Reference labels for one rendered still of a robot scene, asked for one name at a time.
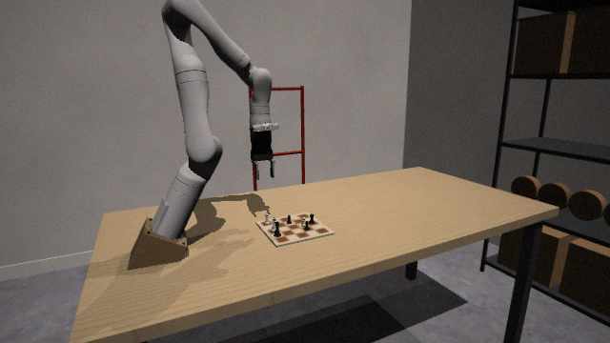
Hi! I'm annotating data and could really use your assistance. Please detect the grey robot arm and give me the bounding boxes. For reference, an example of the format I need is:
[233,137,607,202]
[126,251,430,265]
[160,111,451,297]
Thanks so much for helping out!
[151,0,273,239]

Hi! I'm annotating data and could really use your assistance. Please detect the chessboard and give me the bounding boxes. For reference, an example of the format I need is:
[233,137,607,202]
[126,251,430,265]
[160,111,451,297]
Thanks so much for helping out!
[256,212,335,247]

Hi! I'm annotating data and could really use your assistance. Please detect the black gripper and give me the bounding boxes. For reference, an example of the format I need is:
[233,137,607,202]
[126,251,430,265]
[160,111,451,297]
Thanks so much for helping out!
[250,114,278,180]

